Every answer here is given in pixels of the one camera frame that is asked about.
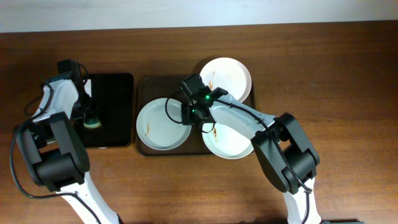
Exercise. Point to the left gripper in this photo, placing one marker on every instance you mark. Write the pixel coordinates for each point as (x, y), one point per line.
(86, 113)

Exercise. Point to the brown serving tray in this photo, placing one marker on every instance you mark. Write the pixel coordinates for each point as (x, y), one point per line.
(154, 87)

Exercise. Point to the black rectangular sponge tray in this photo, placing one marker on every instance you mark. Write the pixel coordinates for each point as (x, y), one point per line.
(113, 94)

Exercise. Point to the white plate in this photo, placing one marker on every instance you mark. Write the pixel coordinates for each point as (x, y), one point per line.
(225, 142)
(228, 74)
(158, 125)

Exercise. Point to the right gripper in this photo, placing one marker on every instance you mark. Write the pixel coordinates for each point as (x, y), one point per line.
(188, 116)

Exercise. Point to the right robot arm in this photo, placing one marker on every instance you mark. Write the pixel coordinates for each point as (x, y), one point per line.
(286, 156)

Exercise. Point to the green yellow sponge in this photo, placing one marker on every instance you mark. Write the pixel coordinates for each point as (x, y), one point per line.
(92, 123)

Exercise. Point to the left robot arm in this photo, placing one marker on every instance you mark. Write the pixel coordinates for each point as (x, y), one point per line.
(53, 153)

